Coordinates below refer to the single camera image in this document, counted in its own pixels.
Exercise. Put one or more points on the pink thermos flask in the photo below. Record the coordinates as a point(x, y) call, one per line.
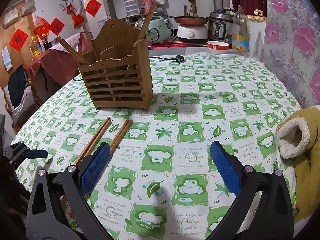
point(147, 2)

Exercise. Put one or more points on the copper frying pan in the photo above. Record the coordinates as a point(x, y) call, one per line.
point(191, 20)

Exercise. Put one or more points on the single brown wooden chopstick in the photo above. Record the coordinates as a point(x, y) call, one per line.
point(98, 136)
point(120, 132)
point(123, 135)
point(94, 136)

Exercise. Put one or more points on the clear plastic bottle yellow label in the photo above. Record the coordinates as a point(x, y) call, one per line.
point(240, 40)

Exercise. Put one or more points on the red and white bowl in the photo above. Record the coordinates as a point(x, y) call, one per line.
point(218, 47)

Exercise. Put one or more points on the floral foil sheet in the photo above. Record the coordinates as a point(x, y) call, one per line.
point(295, 42)

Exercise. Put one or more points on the light green rice cooker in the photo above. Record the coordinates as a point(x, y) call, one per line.
point(157, 31)

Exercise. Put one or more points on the wooden chair with grey cushion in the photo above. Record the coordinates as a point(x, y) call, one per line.
point(25, 113)

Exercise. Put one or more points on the white patterned cloth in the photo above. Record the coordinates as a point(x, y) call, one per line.
point(73, 42)

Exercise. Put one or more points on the clear hanging plastic bag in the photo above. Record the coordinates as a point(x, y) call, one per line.
point(27, 7)

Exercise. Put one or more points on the wooden slatted chopstick holder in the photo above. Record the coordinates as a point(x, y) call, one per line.
point(112, 33)

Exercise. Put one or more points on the wooden door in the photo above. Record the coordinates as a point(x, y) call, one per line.
point(21, 57)

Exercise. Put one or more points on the yellow cooking oil bottle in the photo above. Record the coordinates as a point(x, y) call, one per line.
point(35, 46)

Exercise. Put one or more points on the white electric cooker base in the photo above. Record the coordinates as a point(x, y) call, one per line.
point(191, 33)

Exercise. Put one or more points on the clear drawer tower green lid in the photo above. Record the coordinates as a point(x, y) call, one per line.
point(130, 3)

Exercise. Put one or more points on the silver black pressure cooker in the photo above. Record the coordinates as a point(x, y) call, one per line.
point(220, 27)

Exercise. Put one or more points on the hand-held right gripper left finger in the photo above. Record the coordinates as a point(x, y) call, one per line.
point(96, 165)

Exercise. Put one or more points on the blue hanging pack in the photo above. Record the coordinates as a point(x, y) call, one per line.
point(6, 58)

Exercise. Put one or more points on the white refrigerator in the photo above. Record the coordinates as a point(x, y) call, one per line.
point(106, 2)

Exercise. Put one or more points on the red diamond paper poster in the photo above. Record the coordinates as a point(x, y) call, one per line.
point(93, 7)
point(18, 40)
point(57, 26)

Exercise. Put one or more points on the dark sauce bottle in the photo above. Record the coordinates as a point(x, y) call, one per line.
point(46, 43)

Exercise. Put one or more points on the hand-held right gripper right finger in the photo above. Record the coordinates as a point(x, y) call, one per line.
point(223, 165)

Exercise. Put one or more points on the red hanging bag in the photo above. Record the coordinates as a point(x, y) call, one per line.
point(77, 20)

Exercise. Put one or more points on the red plastic bag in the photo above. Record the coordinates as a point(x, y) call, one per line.
point(41, 27)

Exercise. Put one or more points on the side table with red cover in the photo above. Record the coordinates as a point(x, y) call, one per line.
point(50, 65)

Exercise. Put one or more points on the black jacket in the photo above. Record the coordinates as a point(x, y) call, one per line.
point(18, 85)

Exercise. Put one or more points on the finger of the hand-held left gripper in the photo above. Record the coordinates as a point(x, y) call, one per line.
point(36, 154)

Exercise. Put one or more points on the gold fringed cloth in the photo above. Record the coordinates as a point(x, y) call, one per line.
point(257, 17)

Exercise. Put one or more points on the green patterned tablecloth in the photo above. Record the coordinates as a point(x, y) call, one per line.
point(200, 105)

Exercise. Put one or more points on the olive fleece-lined garment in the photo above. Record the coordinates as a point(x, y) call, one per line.
point(307, 160)

